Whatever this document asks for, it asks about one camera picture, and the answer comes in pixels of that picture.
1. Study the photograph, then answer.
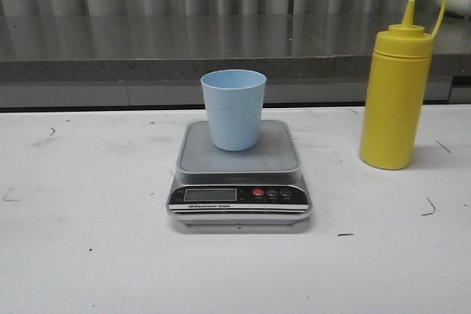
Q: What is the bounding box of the light blue plastic cup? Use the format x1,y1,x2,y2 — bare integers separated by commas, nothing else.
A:
201,69,267,151

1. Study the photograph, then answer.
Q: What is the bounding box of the yellow squeeze bottle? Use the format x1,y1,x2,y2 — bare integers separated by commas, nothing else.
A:
359,0,447,170

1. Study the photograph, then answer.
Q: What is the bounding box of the silver digital kitchen scale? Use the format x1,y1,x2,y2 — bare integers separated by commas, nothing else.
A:
166,120,313,226

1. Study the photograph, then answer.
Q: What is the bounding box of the grey stone counter ledge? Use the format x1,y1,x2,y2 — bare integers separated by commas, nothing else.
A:
0,13,471,109

